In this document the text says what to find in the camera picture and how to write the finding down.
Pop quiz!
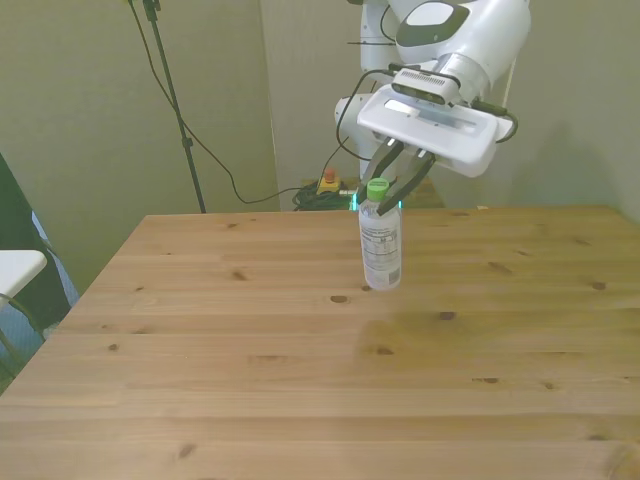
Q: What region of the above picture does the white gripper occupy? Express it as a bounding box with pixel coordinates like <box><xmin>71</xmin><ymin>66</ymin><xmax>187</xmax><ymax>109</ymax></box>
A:
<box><xmin>356</xmin><ymin>82</ymin><xmax>514</xmax><ymax>217</ymax></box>

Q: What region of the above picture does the white water bottle green cap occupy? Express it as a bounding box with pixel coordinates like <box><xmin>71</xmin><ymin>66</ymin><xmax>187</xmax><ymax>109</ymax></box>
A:
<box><xmin>358</xmin><ymin>177</ymin><xmax>404</xmax><ymax>293</ymax></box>

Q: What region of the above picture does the yellow emergency stop button box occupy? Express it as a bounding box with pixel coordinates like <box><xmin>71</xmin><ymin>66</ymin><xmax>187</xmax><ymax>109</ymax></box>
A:
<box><xmin>315</xmin><ymin>168</ymin><xmax>342</xmax><ymax>197</ymax></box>

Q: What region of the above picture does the black tripod pole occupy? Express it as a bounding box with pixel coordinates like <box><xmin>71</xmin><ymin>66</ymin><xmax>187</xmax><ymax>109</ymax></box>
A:
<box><xmin>127</xmin><ymin>0</ymin><xmax>208</xmax><ymax>215</ymax></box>

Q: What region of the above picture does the black fabric panel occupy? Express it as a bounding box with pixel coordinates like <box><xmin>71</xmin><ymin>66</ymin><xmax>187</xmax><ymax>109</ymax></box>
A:
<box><xmin>0</xmin><ymin>151</ymin><xmax>81</xmax><ymax>342</ymax></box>

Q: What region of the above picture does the white folding chair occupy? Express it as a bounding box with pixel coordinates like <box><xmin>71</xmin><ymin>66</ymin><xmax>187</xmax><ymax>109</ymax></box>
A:
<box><xmin>0</xmin><ymin>249</ymin><xmax>49</xmax><ymax>374</ymax></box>

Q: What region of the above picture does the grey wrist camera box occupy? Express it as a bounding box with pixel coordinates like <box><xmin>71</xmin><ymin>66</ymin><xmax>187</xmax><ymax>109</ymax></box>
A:
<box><xmin>391</xmin><ymin>68</ymin><xmax>462</xmax><ymax>108</ymax></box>

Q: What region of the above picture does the green coiled cable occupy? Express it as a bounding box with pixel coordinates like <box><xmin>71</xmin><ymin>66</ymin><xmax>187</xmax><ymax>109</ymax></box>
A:
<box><xmin>291</xmin><ymin>181</ymin><xmax>359</xmax><ymax>213</ymax></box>

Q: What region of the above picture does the black tripod camera cable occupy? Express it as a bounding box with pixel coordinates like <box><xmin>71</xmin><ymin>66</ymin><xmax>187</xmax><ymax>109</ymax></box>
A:
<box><xmin>127</xmin><ymin>0</ymin><xmax>321</xmax><ymax>206</ymax></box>

